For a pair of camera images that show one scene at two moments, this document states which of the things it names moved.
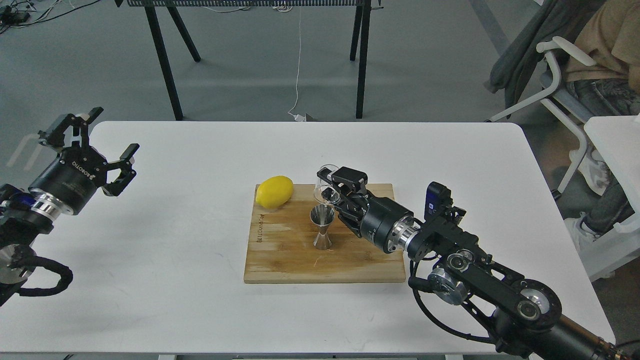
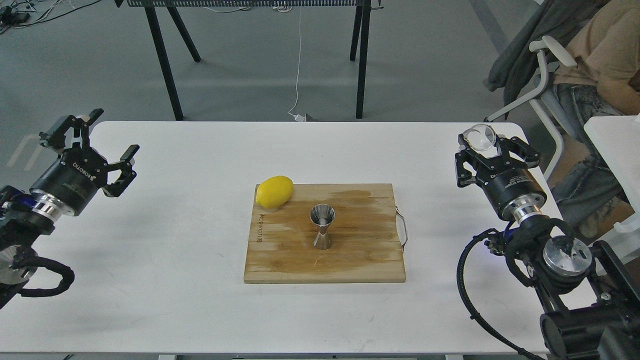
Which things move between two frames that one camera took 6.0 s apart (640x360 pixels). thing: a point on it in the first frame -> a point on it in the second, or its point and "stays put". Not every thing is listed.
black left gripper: x=74 y=174 stays put
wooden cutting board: x=282 y=240 stays put
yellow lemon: x=274 y=192 stays put
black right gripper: x=372 y=219 -> x=511 y=187
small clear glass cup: x=326 y=193 -> x=480 y=137
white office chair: x=564 y=99 -> x=549 y=101
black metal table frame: x=362 y=10 stays put
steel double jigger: x=322 y=215 stays put
